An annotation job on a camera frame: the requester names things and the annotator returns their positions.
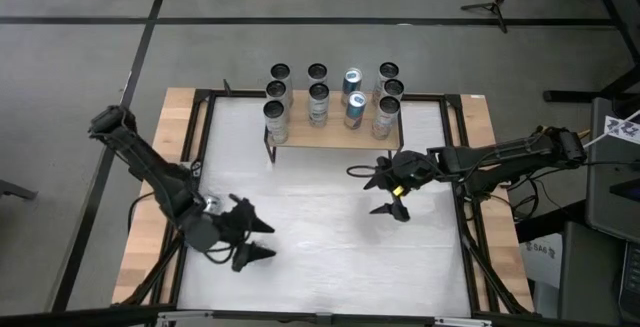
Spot small silver can blue text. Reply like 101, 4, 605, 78
343, 90, 368, 131

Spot white table cover sheet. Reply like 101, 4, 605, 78
175, 96, 474, 318

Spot black screen device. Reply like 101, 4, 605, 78
609, 176, 640, 203

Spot black aluminium table frame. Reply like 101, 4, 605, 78
110, 79, 535, 326

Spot black tripod stand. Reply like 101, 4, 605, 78
459, 0, 521, 35

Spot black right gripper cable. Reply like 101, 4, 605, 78
346, 164, 396, 179

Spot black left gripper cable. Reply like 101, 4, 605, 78
202, 231, 251, 266

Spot white cable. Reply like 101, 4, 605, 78
582, 110, 640, 151

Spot black keypad device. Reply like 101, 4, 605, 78
618, 240, 640, 321

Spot Celsius can red print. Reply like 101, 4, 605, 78
370, 95, 402, 141
372, 61, 401, 103
382, 78, 406, 103

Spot dark grey box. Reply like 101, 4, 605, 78
557, 219, 626, 327

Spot white labelled box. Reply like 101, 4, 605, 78
519, 231, 564, 288

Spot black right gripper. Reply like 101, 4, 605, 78
363, 149, 444, 223

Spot black desk leg frame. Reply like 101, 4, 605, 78
502, 0, 640, 104

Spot grey furniture foot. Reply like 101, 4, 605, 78
0, 178, 39, 202

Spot grey equipment cabinet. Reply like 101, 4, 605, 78
584, 97, 640, 243

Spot wooden shelf black legs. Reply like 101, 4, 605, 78
263, 89, 404, 169

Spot Celsius can orange print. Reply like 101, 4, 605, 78
265, 79, 292, 106
268, 62, 294, 88
262, 99, 290, 146

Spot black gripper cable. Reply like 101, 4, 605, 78
202, 231, 251, 266
346, 164, 396, 179

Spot white tag blue print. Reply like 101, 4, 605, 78
603, 111, 640, 147

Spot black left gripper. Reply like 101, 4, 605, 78
182, 194, 277, 273

